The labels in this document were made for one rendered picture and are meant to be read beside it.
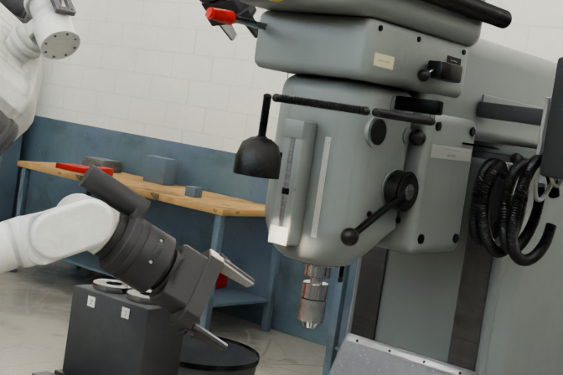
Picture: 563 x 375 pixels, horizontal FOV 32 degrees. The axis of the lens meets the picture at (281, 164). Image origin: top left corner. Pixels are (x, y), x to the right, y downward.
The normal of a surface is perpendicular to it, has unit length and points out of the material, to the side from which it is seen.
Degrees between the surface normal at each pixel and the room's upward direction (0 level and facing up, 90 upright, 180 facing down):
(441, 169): 90
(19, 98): 78
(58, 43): 133
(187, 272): 66
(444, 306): 90
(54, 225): 86
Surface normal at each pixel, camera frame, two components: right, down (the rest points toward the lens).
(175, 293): 0.52, -0.29
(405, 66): 0.77, 0.15
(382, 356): -0.49, -0.49
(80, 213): 0.35, 0.03
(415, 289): -0.62, -0.05
